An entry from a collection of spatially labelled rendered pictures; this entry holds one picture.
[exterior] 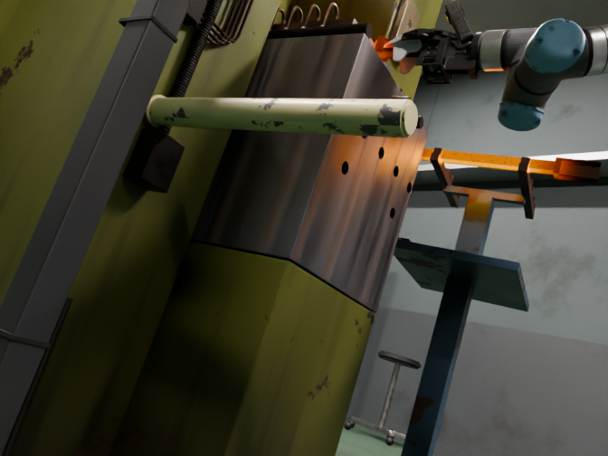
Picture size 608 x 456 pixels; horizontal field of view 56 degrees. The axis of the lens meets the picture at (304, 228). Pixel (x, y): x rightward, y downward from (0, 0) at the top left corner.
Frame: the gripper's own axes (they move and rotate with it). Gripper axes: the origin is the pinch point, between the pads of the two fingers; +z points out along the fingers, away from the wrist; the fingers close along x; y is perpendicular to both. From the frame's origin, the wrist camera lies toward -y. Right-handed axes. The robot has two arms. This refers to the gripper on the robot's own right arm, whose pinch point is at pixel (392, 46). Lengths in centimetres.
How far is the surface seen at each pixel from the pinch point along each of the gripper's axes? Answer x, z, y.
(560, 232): 365, 25, -92
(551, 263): 366, 26, -66
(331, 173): -12.1, -3.3, 35.4
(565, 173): 36.3, -32.2, 9.6
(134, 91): -58, -7, 48
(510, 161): 34.4, -20.1, 8.5
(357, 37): -15.9, -2.1, 9.6
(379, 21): 22.6, 20.1, -25.5
